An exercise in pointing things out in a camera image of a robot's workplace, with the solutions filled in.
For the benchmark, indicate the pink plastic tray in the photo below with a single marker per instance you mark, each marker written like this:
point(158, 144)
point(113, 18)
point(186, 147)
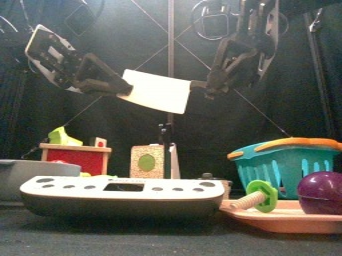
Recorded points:
point(285, 220)

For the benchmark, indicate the purple toy eggplant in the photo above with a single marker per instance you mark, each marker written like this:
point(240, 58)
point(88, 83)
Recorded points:
point(321, 193)

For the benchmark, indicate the grey frame strut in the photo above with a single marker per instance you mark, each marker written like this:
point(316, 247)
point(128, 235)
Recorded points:
point(321, 73)

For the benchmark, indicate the teal basket orange rim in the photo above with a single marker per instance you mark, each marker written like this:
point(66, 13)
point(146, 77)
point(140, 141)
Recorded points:
point(285, 163)

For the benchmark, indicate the white black toy cooktop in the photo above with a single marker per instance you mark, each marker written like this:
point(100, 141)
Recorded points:
point(121, 198)

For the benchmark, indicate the grey frame pole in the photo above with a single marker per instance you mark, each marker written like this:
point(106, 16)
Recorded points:
point(170, 40)

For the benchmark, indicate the green toy screw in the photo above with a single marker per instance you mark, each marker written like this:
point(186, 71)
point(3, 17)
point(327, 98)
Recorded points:
point(263, 195)

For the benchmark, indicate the dark green sushi piece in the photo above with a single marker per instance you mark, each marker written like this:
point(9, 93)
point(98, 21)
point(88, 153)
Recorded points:
point(174, 163)

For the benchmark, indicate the white toy cleaver knife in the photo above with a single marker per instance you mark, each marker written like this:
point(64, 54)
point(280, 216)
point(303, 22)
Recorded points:
point(158, 91)

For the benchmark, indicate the green yellow toy corn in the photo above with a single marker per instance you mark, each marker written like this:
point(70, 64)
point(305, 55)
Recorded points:
point(62, 138)

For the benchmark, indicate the small block red dot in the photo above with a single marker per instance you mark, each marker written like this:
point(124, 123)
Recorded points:
point(100, 142)

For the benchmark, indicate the red wooden box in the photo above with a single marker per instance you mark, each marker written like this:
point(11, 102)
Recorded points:
point(76, 158)

